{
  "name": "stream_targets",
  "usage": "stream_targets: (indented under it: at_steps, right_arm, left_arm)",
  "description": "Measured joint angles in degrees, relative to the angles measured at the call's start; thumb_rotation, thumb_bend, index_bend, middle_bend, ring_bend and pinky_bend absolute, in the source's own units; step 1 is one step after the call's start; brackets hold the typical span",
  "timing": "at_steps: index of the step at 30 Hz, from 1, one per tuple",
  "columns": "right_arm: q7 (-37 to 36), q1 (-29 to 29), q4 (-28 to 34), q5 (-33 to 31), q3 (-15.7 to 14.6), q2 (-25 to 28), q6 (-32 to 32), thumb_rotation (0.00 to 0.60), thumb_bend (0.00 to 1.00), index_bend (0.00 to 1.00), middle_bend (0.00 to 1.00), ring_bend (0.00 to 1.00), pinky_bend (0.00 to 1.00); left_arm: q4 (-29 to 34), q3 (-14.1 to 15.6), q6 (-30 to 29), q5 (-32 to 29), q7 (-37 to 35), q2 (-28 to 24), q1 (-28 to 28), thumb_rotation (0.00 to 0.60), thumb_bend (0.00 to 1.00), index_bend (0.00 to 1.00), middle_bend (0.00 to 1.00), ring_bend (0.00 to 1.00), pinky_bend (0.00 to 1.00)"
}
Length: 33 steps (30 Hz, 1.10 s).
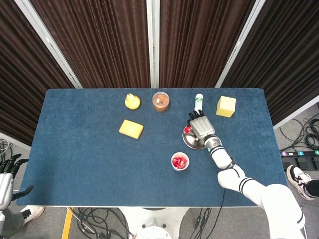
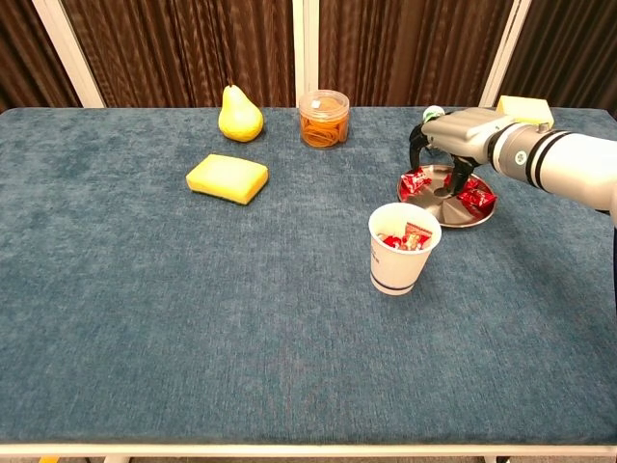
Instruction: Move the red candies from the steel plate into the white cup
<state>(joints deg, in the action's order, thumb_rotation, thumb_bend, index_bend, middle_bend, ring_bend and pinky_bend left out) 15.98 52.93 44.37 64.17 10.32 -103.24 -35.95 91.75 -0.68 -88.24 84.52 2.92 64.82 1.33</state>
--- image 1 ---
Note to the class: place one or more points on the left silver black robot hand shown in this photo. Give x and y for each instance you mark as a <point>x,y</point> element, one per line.
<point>5,186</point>

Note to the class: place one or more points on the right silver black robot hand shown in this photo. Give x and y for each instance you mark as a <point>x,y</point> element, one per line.
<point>202,127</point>

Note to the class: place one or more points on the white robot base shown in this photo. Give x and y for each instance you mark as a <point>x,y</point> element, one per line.
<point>154,221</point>

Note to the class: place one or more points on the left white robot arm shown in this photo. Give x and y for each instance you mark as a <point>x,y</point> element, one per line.
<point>2,219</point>

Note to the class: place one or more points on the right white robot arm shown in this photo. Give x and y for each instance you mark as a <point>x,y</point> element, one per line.
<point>221,156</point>

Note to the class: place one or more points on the silver metal plate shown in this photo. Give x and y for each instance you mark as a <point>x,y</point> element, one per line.
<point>190,142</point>

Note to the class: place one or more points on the white paper cup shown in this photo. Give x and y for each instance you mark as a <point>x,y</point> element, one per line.
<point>180,169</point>

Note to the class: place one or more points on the small white bottle green label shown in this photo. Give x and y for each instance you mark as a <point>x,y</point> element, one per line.
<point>199,100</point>

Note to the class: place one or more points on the yellow cube block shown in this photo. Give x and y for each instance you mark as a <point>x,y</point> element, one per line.
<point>225,106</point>

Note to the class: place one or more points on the grey trouser leg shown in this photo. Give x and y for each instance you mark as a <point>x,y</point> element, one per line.
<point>13,221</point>

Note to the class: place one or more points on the clear jar of rubber bands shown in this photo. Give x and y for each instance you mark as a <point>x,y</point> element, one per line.
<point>161,101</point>

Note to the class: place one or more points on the flat yellow sponge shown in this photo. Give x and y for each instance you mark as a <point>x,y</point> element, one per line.
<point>131,129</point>

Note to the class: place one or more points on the yellow floor tape strip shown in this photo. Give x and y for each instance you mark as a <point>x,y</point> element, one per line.
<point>66,224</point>

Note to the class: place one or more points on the yellow pear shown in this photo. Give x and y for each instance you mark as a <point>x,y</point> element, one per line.
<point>132,102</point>

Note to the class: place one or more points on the brown curtain panel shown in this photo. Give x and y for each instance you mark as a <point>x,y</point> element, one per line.
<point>99,42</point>
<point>199,42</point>
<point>25,74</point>
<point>286,62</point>

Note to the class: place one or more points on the blue tablecloth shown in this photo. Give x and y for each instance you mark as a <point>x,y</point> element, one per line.
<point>87,161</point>

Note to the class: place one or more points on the black power strip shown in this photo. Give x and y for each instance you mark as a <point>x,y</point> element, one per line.
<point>299,153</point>

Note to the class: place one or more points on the black foot pedal box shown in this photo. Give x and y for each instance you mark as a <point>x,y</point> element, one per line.
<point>302,163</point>

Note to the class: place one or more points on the white black sneaker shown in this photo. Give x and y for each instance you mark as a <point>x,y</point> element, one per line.
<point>299,180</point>

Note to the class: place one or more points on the black trouser leg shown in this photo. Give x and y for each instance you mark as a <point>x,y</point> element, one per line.
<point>313,188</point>

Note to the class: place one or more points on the white screen base rail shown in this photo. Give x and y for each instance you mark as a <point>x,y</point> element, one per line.
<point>296,112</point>
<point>15,140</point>

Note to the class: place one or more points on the white screen frame post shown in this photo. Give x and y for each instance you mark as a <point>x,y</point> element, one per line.
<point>239,42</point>
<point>47,39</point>
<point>153,42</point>

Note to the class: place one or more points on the white table frame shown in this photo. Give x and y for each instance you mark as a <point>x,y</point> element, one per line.
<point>112,206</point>

